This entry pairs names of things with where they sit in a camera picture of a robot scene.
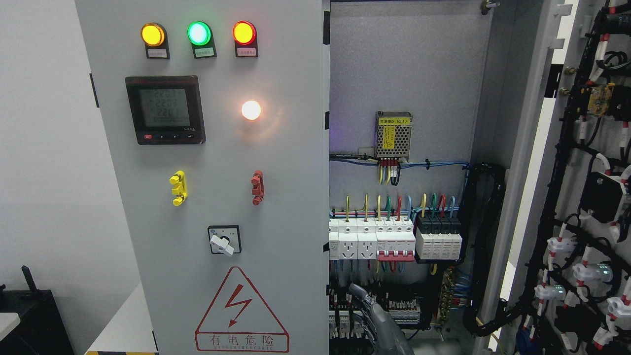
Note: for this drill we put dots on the relay terminal row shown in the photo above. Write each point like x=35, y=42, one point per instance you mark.
x=403, y=305

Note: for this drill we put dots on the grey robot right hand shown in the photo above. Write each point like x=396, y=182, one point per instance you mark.
x=384, y=334

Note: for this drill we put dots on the red terminal post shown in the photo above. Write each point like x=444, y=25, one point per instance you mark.
x=257, y=187

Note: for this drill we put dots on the white socket and breaker row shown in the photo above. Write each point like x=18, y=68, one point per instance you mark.
x=374, y=239

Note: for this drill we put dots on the metal mesh power supply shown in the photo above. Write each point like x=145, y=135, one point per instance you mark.
x=393, y=134

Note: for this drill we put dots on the grey cabinet door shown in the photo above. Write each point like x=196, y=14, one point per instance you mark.
x=556, y=280
x=282, y=238

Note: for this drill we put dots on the red high voltage warning sign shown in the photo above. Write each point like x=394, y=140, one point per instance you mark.
x=239, y=320

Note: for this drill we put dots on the white glowing indicator lamp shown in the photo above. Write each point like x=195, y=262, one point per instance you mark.
x=251, y=110

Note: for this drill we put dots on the black box at left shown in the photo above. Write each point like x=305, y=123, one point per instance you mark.
x=41, y=330

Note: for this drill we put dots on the black digital power meter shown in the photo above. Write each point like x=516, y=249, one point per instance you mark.
x=166, y=109

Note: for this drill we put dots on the green indicator lamp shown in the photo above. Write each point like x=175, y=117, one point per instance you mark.
x=202, y=40

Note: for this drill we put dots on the black surge protector module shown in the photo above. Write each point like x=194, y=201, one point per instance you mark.
x=437, y=238

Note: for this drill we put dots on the red indicator lamp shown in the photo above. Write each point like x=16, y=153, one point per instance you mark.
x=245, y=39

